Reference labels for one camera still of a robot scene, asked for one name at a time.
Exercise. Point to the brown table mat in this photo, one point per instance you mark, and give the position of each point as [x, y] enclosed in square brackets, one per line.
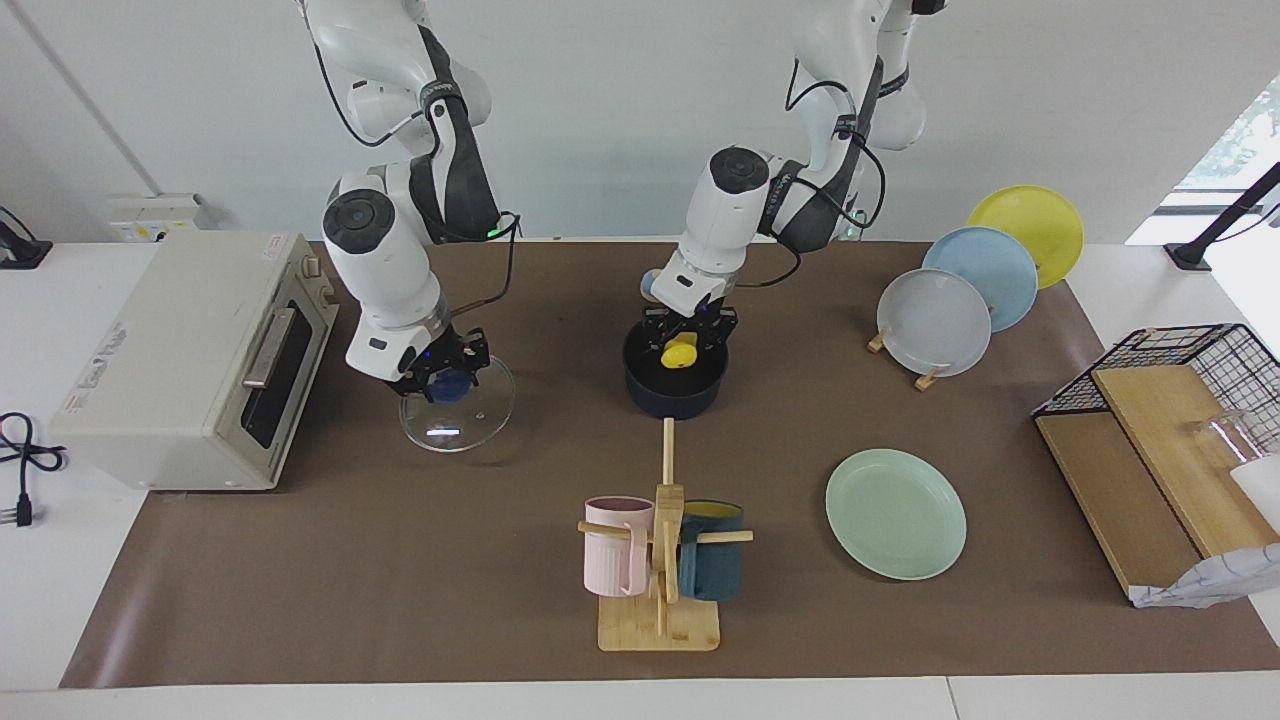
[400, 580]

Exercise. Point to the dark blue saucepan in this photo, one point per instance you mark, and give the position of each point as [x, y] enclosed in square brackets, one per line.
[675, 390]

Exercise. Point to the clear glass cup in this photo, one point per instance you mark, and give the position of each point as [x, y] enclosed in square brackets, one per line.
[1220, 435]

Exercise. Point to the glass lid with blue knob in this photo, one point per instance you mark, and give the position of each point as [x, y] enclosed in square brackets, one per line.
[470, 415]

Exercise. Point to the wooden plate rack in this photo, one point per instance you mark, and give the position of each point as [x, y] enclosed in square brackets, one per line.
[928, 379]

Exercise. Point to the dark teal mug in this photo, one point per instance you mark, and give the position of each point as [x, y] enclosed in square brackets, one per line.
[712, 570]

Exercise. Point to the light blue plate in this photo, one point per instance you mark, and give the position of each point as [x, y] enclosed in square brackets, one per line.
[990, 275]

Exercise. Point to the yellow potato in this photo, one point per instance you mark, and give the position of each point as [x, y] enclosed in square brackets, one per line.
[680, 351]

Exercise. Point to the beige toaster oven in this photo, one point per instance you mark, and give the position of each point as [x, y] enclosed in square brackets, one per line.
[160, 370]

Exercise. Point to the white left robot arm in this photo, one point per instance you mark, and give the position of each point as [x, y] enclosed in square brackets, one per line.
[760, 200]

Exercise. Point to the pink mug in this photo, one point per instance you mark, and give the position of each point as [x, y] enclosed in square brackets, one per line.
[612, 555]

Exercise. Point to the white wall socket box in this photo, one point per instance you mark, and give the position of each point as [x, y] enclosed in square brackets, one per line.
[150, 215]

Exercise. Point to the wooden shelf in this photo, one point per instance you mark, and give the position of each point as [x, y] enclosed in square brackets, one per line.
[1150, 480]

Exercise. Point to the light green plate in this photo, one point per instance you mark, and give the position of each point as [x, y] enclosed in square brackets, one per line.
[895, 515]

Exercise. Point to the yellow plate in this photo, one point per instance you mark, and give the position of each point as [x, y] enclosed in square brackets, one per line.
[1040, 220]

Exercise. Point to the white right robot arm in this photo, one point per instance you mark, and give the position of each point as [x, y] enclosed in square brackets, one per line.
[400, 230]

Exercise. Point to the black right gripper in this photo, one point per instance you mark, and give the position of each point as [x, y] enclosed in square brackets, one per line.
[440, 355]

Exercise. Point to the grey plate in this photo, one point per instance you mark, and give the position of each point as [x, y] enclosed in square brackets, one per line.
[935, 322]

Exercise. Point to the wooden mug tree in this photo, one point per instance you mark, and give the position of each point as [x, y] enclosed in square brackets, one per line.
[660, 620]

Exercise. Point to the black clamp base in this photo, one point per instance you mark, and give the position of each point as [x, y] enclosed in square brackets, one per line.
[20, 250]

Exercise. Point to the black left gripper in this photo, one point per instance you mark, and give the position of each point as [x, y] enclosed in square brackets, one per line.
[695, 315]

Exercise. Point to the small blue wooden bell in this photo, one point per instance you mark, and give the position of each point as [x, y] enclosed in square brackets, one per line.
[650, 286]

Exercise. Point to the white cup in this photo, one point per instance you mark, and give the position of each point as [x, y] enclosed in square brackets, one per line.
[1262, 490]

